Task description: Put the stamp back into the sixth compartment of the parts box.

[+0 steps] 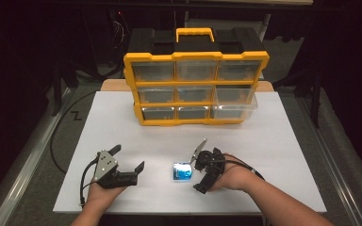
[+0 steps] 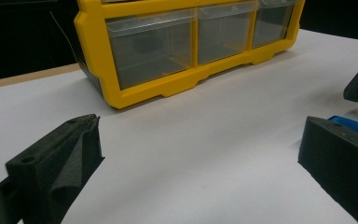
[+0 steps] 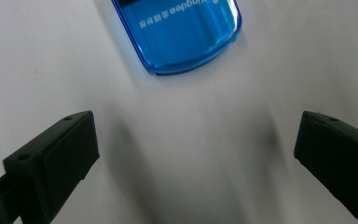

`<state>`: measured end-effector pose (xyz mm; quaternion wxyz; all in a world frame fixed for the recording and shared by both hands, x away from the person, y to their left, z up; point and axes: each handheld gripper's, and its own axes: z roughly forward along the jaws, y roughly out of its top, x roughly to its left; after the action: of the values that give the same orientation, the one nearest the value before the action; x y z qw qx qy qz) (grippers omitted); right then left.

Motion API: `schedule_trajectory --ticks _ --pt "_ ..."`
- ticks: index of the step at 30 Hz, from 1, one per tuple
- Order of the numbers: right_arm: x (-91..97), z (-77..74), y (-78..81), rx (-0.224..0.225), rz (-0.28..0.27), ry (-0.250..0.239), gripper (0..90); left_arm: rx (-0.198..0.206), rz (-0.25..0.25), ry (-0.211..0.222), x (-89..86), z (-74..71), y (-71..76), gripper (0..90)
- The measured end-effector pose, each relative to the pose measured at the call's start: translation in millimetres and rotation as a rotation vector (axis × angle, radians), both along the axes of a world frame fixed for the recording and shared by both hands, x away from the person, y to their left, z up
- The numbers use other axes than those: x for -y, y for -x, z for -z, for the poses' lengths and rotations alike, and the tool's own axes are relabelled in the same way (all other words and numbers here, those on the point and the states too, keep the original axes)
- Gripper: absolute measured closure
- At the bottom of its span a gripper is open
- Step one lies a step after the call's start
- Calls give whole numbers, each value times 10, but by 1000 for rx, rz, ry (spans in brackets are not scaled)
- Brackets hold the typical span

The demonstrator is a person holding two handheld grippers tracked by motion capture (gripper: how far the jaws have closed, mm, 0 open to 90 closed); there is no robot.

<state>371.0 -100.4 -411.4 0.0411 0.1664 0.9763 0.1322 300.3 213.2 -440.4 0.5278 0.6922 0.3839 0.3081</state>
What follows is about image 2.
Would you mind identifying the set of clear drawers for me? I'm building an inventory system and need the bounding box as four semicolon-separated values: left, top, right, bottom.
105;0;296;91

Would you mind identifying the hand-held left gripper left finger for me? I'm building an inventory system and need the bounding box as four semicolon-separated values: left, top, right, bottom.
5;113;105;224

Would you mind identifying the yellow and black drawer organizer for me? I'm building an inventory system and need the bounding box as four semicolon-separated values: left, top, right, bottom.
74;0;307;110

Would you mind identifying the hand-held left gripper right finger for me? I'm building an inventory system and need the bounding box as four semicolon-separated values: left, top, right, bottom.
297;116;358;224

